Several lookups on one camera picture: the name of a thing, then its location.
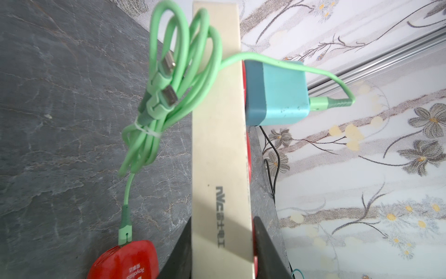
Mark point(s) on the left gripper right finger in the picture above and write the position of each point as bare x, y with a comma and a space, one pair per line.
267, 262

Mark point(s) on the beige power strip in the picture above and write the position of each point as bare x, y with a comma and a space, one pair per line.
222, 238

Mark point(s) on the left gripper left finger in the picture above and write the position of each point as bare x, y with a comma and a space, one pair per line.
179, 264

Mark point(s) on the red shaver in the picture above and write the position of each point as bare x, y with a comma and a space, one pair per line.
136, 260

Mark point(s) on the teal charger end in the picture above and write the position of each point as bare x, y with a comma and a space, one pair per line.
274, 95

